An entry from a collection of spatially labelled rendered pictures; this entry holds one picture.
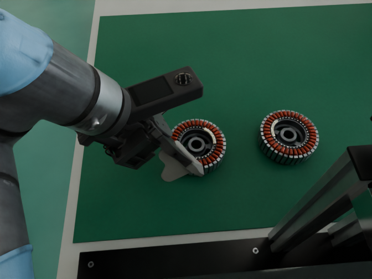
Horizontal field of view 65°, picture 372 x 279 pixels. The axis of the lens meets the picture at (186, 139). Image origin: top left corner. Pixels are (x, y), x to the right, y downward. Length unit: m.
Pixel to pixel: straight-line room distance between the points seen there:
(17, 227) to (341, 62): 0.75
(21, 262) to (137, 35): 0.66
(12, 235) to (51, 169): 1.27
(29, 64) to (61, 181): 1.24
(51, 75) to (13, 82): 0.03
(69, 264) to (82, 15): 1.94
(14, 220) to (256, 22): 0.76
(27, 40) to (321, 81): 0.64
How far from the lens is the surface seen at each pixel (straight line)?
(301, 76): 0.76
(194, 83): 0.40
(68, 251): 0.56
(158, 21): 0.87
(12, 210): 0.29
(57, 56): 0.30
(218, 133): 0.57
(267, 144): 0.58
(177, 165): 0.46
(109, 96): 0.34
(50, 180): 1.52
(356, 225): 0.50
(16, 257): 0.28
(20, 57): 0.28
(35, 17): 2.39
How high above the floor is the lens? 1.26
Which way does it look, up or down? 58 degrees down
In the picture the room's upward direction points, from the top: straight up
